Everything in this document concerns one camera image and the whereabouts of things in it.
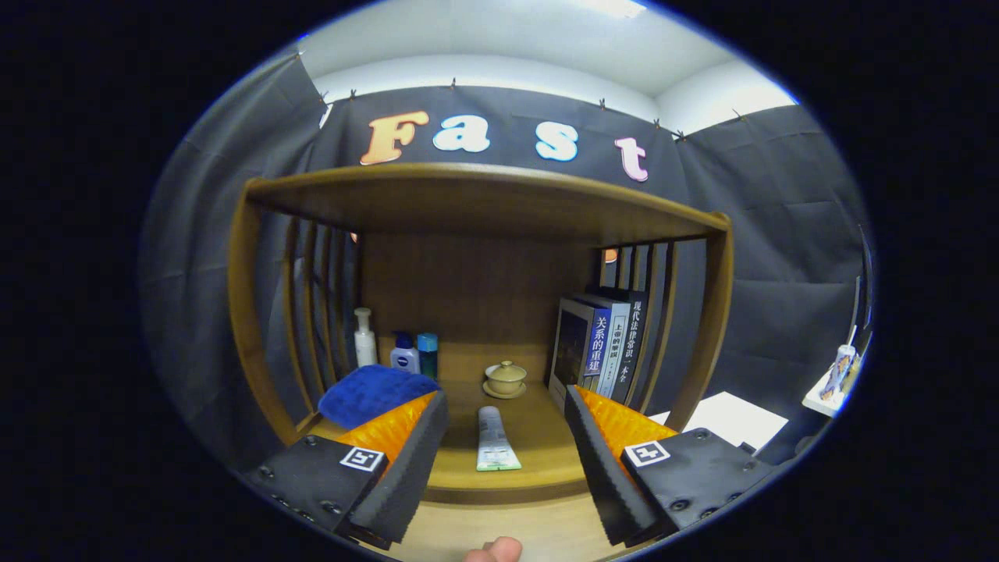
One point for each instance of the beige lidded teacup with saucer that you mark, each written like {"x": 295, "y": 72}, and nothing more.
{"x": 506, "y": 378}

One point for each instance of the white pump bottle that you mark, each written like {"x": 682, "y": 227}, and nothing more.
{"x": 364, "y": 343}

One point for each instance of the wooden cabinet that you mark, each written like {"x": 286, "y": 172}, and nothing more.
{"x": 484, "y": 199}

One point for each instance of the white and green tube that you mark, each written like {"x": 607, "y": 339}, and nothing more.
{"x": 495, "y": 441}

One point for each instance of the white table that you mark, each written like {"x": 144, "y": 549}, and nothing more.
{"x": 734, "y": 421}

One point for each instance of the black backdrop cloth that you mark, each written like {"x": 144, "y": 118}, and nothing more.
{"x": 780, "y": 234}

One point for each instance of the black book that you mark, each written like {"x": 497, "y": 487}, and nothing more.
{"x": 634, "y": 336}

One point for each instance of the dark blue book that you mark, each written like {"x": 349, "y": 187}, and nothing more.
{"x": 574, "y": 351}

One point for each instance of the light blue book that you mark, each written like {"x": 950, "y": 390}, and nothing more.
{"x": 616, "y": 343}

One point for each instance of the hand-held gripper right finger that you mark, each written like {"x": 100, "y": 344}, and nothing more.
{"x": 605, "y": 468}

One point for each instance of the wooden countertop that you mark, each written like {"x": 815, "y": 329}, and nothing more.
{"x": 538, "y": 429}

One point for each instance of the folded blue towel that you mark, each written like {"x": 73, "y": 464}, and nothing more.
{"x": 367, "y": 394}

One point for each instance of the white bottle with blue cap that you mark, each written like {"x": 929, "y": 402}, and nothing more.
{"x": 404, "y": 357}

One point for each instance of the teal bottle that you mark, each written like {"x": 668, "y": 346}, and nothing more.
{"x": 428, "y": 355}

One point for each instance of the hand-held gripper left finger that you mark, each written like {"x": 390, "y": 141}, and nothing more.
{"x": 410, "y": 468}

